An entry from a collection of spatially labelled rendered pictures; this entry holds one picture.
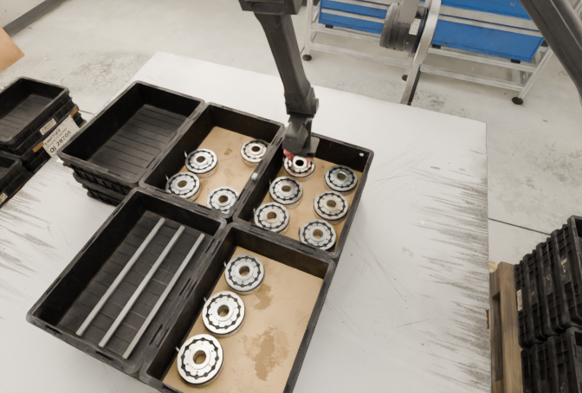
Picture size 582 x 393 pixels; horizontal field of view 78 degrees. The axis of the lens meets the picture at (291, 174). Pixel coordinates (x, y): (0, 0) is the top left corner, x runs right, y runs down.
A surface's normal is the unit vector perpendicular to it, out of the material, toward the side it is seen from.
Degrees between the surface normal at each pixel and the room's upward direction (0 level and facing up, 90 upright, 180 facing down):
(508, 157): 0
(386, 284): 0
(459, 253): 0
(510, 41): 90
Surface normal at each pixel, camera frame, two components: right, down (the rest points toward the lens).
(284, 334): 0.02, -0.62
